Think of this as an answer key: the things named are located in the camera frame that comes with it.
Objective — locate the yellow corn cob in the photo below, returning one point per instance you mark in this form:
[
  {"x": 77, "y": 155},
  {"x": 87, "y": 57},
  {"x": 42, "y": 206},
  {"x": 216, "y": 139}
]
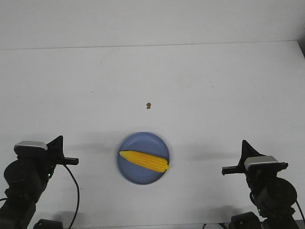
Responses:
[{"x": 145, "y": 160}]

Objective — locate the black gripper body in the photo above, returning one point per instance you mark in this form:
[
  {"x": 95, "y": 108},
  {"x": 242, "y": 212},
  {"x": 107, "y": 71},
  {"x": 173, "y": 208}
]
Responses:
[
  {"x": 271, "y": 167},
  {"x": 58, "y": 158}
]

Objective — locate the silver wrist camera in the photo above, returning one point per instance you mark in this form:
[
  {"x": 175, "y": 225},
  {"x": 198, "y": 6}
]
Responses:
[
  {"x": 259, "y": 160},
  {"x": 31, "y": 145}
]

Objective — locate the blue round plate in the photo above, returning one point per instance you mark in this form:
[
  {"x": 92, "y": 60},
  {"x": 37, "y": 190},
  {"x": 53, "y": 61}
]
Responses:
[{"x": 145, "y": 142}]

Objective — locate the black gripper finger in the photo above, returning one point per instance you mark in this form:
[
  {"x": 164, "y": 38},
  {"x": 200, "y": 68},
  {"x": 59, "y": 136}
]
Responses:
[
  {"x": 246, "y": 152},
  {"x": 55, "y": 147}
]

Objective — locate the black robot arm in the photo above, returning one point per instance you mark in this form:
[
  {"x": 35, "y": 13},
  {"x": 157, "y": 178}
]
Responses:
[
  {"x": 272, "y": 196},
  {"x": 27, "y": 178}
]

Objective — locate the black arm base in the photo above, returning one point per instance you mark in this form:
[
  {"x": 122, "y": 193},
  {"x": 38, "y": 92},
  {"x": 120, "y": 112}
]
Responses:
[
  {"x": 246, "y": 220},
  {"x": 48, "y": 224}
]

